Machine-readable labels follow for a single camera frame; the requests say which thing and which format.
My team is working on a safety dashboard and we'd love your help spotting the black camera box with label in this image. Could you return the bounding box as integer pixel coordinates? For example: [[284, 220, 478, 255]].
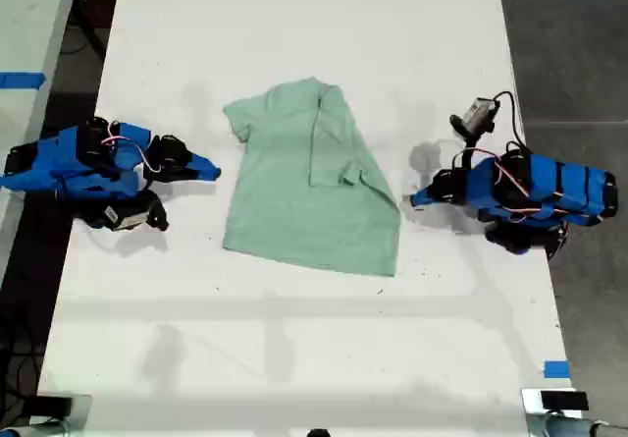
[[100, 190, 171, 234]]

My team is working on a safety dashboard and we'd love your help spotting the black camera stalk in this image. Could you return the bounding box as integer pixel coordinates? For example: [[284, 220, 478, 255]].
[[453, 133, 492, 171]]

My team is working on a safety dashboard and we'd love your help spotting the long blue tape strip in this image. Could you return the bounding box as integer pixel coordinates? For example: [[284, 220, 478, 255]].
[[0, 70, 48, 90]]

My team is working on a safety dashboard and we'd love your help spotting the black camera cable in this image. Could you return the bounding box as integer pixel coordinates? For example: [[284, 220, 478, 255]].
[[492, 89, 527, 149]]

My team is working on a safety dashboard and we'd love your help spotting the grey black camera box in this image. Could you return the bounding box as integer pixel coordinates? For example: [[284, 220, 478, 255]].
[[449, 96, 502, 140]]

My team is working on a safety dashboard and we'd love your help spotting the small blue tape piece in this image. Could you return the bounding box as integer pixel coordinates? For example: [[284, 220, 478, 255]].
[[544, 359, 571, 380]]

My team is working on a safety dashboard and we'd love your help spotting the grey metal pipe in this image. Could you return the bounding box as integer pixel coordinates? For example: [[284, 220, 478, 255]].
[[543, 413, 628, 437], [0, 419, 71, 437]]

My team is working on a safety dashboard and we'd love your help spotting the pale green T-shirt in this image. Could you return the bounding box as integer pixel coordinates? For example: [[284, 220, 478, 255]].
[[222, 77, 402, 279]]

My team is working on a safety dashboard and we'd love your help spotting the black floor cable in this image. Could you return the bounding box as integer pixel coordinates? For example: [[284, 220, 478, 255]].
[[61, 7, 108, 61]]

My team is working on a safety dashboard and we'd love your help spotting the small black box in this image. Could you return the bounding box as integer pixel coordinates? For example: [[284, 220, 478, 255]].
[[540, 390, 590, 411], [21, 395, 74, 419]]

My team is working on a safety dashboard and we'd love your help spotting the metal table clamp plate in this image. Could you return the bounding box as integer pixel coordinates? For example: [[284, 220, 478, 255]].
[[19, 393, 94, 431], [520, 387, 585, 437]]

